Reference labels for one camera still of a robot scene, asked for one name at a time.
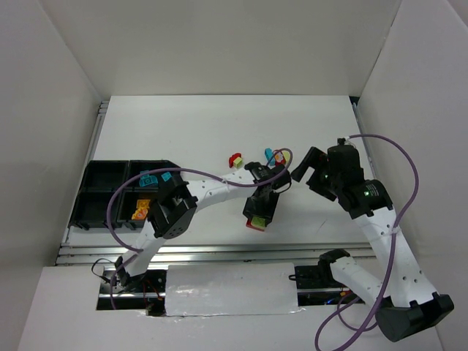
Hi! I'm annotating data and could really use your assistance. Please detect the orange L-shaped lego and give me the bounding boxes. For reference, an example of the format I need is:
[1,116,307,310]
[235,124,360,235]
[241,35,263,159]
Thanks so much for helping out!
[132,207,149,220]

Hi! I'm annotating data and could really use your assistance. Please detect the yellow lego brick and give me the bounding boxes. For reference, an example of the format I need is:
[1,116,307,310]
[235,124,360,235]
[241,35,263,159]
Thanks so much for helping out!
[136,199,151,208]

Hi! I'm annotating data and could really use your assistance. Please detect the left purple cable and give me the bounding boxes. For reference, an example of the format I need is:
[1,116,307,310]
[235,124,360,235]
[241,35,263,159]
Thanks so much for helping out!
[107,147,293,310]

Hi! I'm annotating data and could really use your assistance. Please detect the small blue lego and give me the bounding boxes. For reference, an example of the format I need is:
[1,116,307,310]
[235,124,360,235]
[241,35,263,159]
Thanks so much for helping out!
[161,172,172,181]

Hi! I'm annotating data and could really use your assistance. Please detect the aluminium front rail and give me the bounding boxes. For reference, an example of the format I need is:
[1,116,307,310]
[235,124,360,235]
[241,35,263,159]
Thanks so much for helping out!
[56,243,374,266]

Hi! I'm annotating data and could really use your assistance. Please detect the black compartment tray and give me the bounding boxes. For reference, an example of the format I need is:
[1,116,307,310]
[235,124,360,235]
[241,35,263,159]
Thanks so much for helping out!
[67,159,184,232]

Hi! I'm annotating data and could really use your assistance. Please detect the green lego brick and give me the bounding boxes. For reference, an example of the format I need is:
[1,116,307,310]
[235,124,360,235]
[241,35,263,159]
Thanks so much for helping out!
[250,216,265,230]

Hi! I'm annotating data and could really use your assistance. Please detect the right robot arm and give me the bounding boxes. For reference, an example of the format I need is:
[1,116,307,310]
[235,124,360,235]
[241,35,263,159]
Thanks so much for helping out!
[292,143,454,342]

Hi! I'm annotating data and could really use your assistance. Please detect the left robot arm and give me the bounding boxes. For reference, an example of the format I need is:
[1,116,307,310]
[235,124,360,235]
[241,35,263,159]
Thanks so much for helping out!
[115,162,292,291]

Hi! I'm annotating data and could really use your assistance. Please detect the small lime lego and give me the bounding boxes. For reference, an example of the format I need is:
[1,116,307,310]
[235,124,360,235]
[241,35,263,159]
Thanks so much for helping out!
[233,157,243,169]

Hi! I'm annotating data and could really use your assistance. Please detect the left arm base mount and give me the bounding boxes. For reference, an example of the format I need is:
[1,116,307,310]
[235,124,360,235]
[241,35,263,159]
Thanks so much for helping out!
[91,258,167,317]

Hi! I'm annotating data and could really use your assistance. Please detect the lime lego by flower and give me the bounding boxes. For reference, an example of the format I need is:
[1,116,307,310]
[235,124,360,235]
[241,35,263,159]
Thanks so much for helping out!
[282,151,291,164]

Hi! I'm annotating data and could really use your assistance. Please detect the red arch lego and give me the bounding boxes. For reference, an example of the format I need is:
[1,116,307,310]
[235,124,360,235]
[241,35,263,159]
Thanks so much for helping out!
[228,153,242,168]

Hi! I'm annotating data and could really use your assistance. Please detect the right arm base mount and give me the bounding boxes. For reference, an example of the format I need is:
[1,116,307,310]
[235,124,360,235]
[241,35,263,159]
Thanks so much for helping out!
[288,249,355,306]

